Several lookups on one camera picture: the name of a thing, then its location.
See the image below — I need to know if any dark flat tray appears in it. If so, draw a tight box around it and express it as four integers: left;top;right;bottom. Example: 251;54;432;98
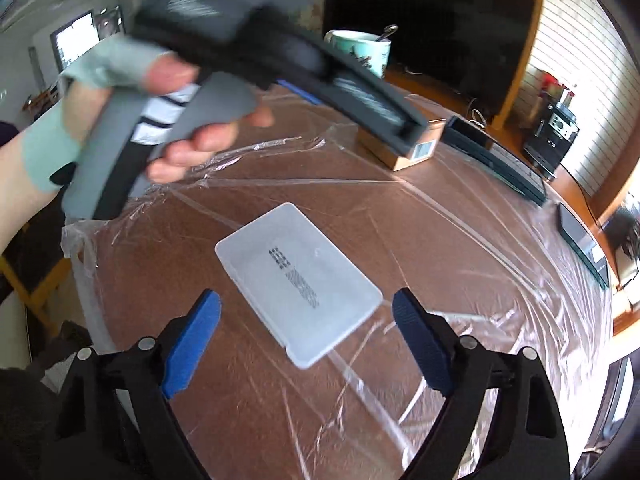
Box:
444;116;548;206
556;203;612;291

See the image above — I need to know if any person's left forearm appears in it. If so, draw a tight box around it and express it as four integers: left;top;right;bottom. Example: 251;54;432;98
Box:
0;110;83;256

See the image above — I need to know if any person's left hand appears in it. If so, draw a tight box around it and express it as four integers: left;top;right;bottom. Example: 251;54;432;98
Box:
59;36;275;184

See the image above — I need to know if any dark round object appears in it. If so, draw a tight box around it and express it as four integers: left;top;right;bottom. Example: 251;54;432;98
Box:
602;205;640;261

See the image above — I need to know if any yellow wooden frame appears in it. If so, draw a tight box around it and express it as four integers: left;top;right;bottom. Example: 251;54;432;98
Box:
0;252;73;341

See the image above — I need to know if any person's dark clothing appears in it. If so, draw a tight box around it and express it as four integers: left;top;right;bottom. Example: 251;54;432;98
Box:
0;365;66;480

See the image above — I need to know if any white plastic case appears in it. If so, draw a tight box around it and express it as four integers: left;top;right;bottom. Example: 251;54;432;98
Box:
215;202;384;370

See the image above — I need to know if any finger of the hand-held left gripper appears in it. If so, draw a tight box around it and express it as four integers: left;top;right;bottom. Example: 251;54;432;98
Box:
275;79;323;107
285;26;430;159

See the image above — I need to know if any brown cardboard box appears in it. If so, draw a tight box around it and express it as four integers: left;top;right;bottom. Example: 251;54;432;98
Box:
357;97;447;172

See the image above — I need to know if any black coffee machine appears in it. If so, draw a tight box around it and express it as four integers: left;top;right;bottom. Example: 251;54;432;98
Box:
522;87;581;182

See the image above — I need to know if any teal printed mug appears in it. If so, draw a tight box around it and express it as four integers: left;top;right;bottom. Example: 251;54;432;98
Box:
324;29;392;80

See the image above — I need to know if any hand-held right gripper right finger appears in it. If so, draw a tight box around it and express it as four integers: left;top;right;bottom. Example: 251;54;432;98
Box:
391;287;571;480

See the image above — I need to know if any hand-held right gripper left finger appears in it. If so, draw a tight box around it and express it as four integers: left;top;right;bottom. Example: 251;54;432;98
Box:
55;289;223;480

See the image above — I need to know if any framed wall picture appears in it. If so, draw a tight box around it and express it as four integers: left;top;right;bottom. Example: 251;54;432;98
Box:
95;6;126;41

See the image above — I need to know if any black flat television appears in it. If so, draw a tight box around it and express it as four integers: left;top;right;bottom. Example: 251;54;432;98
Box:
322;0;538;118

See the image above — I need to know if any white-framed window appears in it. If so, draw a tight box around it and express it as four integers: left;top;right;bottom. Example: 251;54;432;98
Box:
49;10;97;73

